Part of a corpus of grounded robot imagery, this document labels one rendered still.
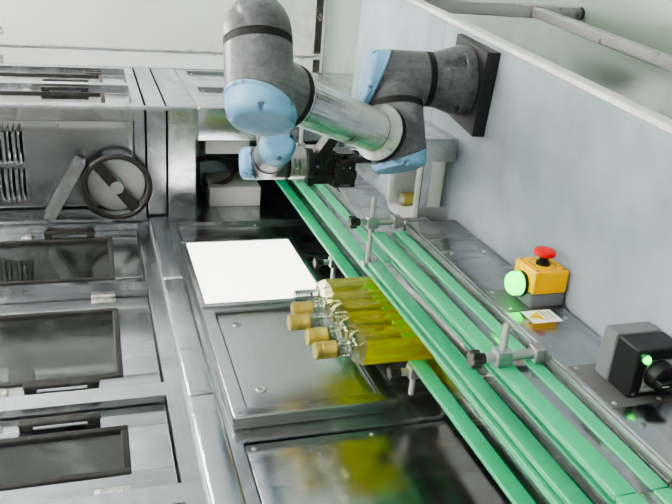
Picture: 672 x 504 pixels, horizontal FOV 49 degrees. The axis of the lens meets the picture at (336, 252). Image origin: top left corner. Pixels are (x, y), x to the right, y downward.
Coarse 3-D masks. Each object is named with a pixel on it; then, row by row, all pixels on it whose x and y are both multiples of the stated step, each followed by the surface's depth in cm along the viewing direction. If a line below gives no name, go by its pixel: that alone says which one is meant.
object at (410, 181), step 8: (392, 176) 187; (400, 176) 187; (408, 176) 188; (416, 176) 171; (392, 184) 187; (400, 184) 188; (408, 184) 188; (416, 184) 171; (392, 192) 188; (400, 192) 189; (416, 192) 172; (392, 200) 189; (416, 200) 173; (392, 208) 186; (400, 208) 186; (408, 208) 186; (416, 208) 174; (408, 216) 181; (416, 216) 176
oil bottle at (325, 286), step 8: (328, 280) 166; (336, 280) 166; (344, 280) 167; (352, 280) 167; (360, 280) 167; (368, 280) 168; (320, 288) 163; (328, 288) 163; (336, 288) 163; (344, 288) 163; (352, 288) 164; (360, 288) 164; (368, 288) 165; (320, 296) 163
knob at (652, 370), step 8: (664, 360) 105; (648, 368) 105; (656, 368) 104; (664, 368) 103; (648, 376) 104; (656, 376) 103; (664, 376) 103; (648, 384) 105; (656, 384) 103; (664, 384) 102
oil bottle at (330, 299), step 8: (376, 288) 165; (328, 296) 160; (336, 296) 159; (344, 296) 160; (352, 296) 160; (360, 296) 160; (368, 296) 161; (376, 296) 161; (384, 296) 161; (328, 304) 158; (328, 312) 158
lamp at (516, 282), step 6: (522, 270) 133; (510, 276) 132; (516, 276) 131; (522, 276) 131; (510, 282) 131; (516, 282) 131; (522, 282) 131; (528, 282) 131; (510, 288) 132; (516, 288) 131; (522, 288) 131; (528, 288) 131; (516, 294) 132; (522, 294) 132
